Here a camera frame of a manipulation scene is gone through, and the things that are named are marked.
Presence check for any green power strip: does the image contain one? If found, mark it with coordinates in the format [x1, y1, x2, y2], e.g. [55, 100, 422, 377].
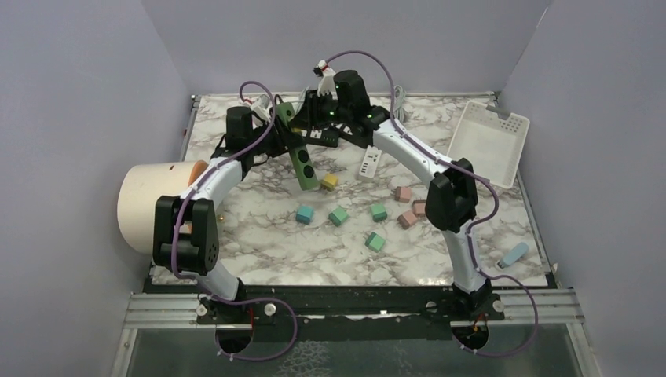
[275, 102, 319, 191]

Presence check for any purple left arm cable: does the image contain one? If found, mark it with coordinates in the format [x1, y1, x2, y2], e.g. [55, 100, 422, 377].
[170, 80, 299, 364]

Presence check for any yellow charger plug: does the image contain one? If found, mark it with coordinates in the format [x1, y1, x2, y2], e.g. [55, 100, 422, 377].
[320, 174, 338, 191]

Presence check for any pink USB charger plug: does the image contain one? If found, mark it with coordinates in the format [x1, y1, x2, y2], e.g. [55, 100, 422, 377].
[412, 199, 426, 218]

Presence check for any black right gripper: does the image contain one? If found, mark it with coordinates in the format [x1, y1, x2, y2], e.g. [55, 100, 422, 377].
[291, 89, 353, 132]

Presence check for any white power strip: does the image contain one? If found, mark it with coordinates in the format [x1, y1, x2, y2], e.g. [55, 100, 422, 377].
[357, 146, 382, 181]

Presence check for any grey power strip cable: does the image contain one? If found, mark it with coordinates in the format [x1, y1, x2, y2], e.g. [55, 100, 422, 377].
[391, 85, 408, 125]

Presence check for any cream cylindrical drum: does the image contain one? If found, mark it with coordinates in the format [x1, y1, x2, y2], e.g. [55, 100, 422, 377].
[117, 160, 208, 255]

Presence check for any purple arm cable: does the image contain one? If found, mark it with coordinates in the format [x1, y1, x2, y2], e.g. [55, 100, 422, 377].
[170, 80, 299, 364]
[314, 50, 541, 360]

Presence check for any green USB charger plug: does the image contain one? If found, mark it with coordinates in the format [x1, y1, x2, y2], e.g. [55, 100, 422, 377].
[328, 207, 349, 227]

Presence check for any white plastic basket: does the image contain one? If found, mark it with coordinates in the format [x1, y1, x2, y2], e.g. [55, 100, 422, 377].
[447, 101, 530, 189]

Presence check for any teal blue charger plug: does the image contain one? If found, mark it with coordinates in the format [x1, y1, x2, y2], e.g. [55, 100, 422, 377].
[295, 205, 314, 225]

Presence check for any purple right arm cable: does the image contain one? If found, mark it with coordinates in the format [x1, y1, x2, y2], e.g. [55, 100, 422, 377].
[314, 50, 541, 360]

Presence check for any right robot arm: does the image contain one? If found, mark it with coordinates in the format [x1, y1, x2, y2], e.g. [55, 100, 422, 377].
[290, 68, 492, 320]

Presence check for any light blue charger plug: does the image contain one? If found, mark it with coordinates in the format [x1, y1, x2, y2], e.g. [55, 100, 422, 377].
[496, 242, 529, 269]

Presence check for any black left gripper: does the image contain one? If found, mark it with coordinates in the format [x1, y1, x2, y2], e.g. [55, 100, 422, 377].
[245, 113, 303, 157]

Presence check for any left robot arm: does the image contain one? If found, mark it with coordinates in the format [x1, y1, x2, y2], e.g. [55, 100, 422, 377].
[152, 103, 303, 323]

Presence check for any aluminium front rail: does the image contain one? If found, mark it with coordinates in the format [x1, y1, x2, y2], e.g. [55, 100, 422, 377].
[123, 287, 585, 330]

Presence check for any light green charger plug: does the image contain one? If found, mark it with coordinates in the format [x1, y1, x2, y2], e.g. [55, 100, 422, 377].
[364, 232, 386, 253]

